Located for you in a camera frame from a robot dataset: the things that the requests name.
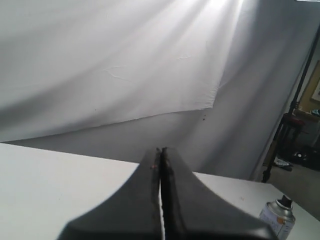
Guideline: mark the white dotted spray paint can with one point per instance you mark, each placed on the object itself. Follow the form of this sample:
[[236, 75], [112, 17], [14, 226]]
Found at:
[[279, 215]]

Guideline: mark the white backdrop cloth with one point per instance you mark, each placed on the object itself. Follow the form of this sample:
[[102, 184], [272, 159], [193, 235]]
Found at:
[[112, 78]]

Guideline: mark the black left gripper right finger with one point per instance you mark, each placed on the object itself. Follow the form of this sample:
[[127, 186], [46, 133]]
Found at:
[[192, 211]]

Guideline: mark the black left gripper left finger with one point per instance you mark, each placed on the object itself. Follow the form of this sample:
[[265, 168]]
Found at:
[[131, 213]]

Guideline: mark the dark stool with red seat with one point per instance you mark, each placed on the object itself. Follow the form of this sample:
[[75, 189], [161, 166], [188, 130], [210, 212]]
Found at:
[[287, 143]]

